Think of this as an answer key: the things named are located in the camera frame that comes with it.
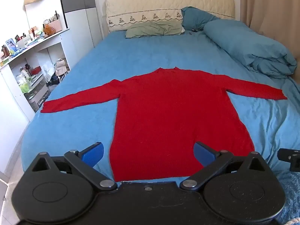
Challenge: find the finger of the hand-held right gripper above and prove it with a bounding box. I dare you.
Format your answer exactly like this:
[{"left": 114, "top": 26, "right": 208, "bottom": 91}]
[{"left": 277, "top": 148, "right": 300, "bottom": 172}]

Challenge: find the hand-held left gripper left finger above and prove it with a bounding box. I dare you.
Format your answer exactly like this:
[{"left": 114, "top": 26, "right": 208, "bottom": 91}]
[{"left": 25, "top": 142, "right": 118, "bottom": 191}]

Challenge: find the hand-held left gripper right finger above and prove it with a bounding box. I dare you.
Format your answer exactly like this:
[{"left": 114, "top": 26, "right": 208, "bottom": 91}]
[{"left": 179, "top": 142, "right": 275, "bottom": 191}]

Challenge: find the red knit sweater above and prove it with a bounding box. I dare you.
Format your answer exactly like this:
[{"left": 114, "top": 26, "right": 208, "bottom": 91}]
[{"left": 40, "top": 67, "right": 288, "bottom": 183}]

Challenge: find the blue fluffy rug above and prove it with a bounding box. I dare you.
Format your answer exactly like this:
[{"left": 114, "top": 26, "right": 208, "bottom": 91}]
[{"left": 275, "top": 169, "right": 300, "bottom": 225}]

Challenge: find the beige cloth bag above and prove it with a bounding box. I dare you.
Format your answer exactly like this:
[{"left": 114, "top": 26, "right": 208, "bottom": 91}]
[{"left": 54, "top": 58, "right": 70, "bottom": 77}]

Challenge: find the green plastic bag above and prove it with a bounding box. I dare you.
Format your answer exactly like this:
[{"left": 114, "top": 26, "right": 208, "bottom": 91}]
[{"left": 19, "top": 76, "right": 31, "bottom": 94}]

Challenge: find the bed with blue sheet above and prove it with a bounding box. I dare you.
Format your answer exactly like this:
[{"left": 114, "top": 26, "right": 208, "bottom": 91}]
[{"left": 21, "top": 29, "right": 300, "bottom": 225}]

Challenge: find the rolled blue duvet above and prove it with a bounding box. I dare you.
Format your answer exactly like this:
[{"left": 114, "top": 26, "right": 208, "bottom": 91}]
[{"left": 203, "top": 19, "right": 298, "bottom": 79}]

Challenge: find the white shelf desk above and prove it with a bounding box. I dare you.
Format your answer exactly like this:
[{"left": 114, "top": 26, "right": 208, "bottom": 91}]
[{"left": 0, "top": 28, "right": 71, "bottom": 122}]

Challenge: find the white and grey wardrobe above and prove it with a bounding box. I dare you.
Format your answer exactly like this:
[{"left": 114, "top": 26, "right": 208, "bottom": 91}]
[{"left": 57, "top": 0, "right": 104, "bottom": 72}]

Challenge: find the orange plush toy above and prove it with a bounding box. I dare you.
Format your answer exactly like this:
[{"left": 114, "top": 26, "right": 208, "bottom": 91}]
[{"left": 43, "top": 24, "right": 55, "bottom": 36}]

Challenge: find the pink desk organizer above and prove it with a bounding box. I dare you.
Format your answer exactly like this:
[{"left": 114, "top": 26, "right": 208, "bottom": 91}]
[{"left": 49, "top": 19, "right": 62, "bottom": 32}]

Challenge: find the green pillow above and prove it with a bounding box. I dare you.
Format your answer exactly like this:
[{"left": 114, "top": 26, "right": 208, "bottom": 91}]
[{"left": 125, "top": 20, "right": 183, "bottom": 38}]

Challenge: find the blue printed box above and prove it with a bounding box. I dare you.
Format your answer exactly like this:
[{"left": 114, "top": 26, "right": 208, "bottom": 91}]
[{"left": 6, "top": 38, "right": 17, "bottom": 53}]

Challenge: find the blue pillow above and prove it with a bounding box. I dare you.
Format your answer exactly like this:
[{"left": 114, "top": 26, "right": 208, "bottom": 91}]
[{"left": 181, "top": 6, "right": 221, "bottom": 31}]

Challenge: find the beige curtain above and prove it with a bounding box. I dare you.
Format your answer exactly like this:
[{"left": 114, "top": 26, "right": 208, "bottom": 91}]
[{"left": 239, "top": 0, "right": 300, "bottom": 52}]

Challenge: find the cream quilted headboard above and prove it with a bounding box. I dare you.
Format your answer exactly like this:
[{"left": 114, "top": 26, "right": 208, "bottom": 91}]
[{"left": 105, "top": 0, "right": 235, "bottom": 32}]

